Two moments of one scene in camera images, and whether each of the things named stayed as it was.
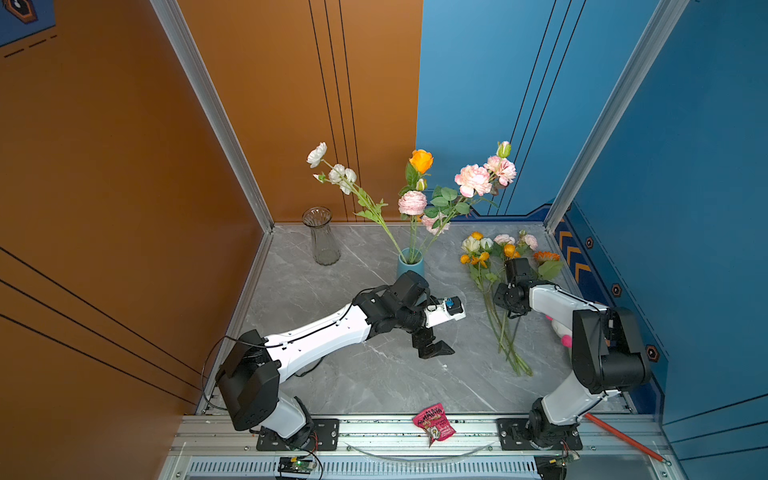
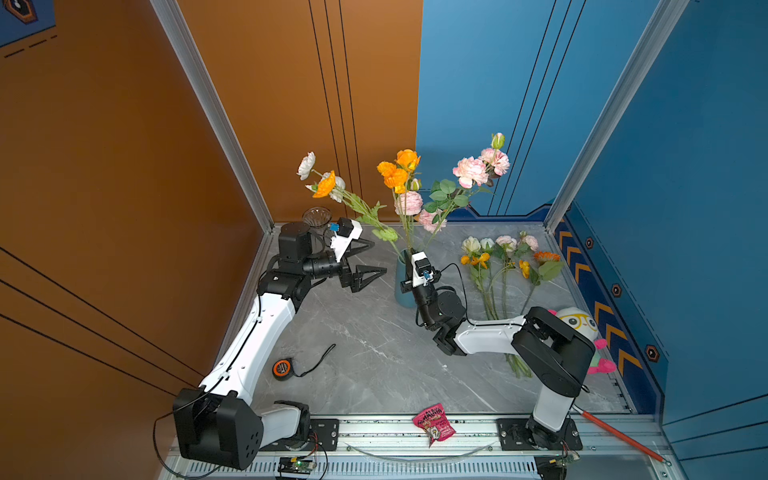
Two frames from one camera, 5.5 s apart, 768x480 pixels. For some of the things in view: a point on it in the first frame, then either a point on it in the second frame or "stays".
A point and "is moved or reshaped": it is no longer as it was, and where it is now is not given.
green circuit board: (291, 464) stays
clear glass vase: (325, 248) stays
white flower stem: (345, 178) is moved or reshaped
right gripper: (501, 288) to (408, 286)
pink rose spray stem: (474, 182) is moved or reshaped
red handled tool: (624, 437) stays
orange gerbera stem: (550, 264) stays
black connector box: (551, 467) stays
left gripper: (421, 342) to (354, 281)
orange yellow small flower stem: (506, 333) to (365, 214)
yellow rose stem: (422, 161) to (408, 161)
